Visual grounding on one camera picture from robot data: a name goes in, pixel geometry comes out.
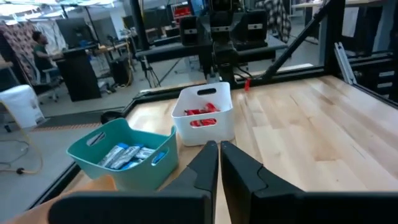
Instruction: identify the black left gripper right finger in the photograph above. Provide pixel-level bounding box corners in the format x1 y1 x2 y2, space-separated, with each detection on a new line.
220 140 398 224

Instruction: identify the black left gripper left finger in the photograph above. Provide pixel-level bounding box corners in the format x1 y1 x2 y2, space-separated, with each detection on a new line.
48 140 220 224

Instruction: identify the white Hershey's cookies creme bar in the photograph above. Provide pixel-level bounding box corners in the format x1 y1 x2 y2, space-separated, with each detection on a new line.
133 146 156 160
98 142 129 167
151 151 167 165
110 145 142 170
119 158 141 171

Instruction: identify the red KitKat bar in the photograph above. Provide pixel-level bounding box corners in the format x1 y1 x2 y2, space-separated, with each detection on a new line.
190 118 218 128
203 101 221 113
183 108 208 116

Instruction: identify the teal plastic bin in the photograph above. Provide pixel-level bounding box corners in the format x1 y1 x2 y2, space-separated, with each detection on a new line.
66 117 180 191

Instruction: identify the black table clamp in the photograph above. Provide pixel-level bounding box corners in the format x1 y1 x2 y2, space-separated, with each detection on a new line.
99 110 126 125

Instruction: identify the white plastic bin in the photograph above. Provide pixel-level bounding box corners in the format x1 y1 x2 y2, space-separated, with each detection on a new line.
170 82 236 147

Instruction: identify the dark mat with striped edge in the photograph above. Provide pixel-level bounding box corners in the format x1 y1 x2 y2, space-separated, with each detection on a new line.
30 110 104 132

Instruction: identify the black computer tower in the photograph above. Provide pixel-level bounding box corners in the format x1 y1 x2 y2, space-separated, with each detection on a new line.
108 55 133 86

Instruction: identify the black cabinet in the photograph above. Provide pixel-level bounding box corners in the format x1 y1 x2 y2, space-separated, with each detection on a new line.
55 46 103 103

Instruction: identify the silver aluminium bar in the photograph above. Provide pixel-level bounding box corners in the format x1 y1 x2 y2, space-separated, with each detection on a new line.
334 42 357 85

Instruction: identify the white bag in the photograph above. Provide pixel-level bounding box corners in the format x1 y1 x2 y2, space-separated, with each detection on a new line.
0 84 47 129

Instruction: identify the office chair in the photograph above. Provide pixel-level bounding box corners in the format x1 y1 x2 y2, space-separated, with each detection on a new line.
32 67 63 103

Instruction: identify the grey desk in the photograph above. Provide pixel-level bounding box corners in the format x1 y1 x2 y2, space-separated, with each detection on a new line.
135 35 289 63

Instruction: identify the person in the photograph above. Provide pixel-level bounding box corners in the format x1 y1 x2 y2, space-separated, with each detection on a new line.
32 30 62 86

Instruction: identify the black monitor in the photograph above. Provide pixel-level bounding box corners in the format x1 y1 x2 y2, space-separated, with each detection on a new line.
55 17 96 49

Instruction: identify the plaid cloth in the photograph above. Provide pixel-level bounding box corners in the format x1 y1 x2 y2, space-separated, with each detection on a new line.
254 0 293 43

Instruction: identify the white hanging cloth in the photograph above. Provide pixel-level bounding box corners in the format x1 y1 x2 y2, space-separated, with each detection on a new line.
341 6 360 38

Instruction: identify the red screen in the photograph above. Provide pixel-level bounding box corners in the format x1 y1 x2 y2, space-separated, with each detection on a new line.
172 4 192 19

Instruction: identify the brown dotted curtain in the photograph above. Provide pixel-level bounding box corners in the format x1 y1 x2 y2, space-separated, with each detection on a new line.
0 21 40 86

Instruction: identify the yellow cable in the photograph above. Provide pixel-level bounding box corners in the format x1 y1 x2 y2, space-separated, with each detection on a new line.
0 102 44 175

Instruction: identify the black aluminium rig frame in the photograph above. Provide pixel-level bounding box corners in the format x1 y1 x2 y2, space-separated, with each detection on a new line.
26 0 398 212

